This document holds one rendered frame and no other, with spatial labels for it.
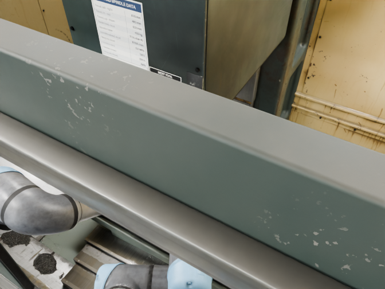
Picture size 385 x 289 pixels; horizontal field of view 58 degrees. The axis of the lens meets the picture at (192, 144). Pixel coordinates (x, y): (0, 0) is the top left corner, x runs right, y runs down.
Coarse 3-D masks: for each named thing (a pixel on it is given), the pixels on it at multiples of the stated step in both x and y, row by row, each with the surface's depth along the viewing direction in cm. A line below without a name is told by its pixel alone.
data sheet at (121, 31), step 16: (96, 0) 85; (112, 0) 83; (128, 0) 80; (96, 16) 89; (112, 16) 86; (128, 16) 83; (112, 32) 90; (128, 32) 87; (144, 32) 84; (112, 48) 93; (128, 48) 90; (144, 48) 87; (144, 64) 91
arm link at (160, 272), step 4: (156, 268) 68; (160, 268) 68; (164, 268) 68; (152, 272) 67; (156, 272) 67; (160, 272) 67; (164, 272) 67; (152, 276) 66; (156, 276) 66; (160, 276) 66; (164, 276) 66; (152, 280) 66; (156, 280) 66; (160, 280) 66; (164, 280) 66; (152, 284) 65; (156, 284) 65; (160, 284) 65; (164, 284) 65; (152, 288) 65; (156, 288) 65; (160, 288) 65; (164, 288) 65
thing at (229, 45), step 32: (64, 0) 92; (160, 0) 76; (192, 0) 71; (224, 0) 76; (256, 0) 93; (288, 0) 120; (96, 32) 93; (160, 32) 81; (192, 32) 76; (224, 32) 82; (256, 32) 103; (160, 64) 88; (192, 64) 82; (224, 64) 90; (256, 64) 115; (224, 96) 99
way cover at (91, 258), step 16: (96, 240) 170; (112, 240) 169; (80, 256) 166; (96, 256) 165; (112, 256) 163; (128, 256) 161; (144, 256) 160; (80, 272) 161; (96, 272) 158; (80, 288) 155
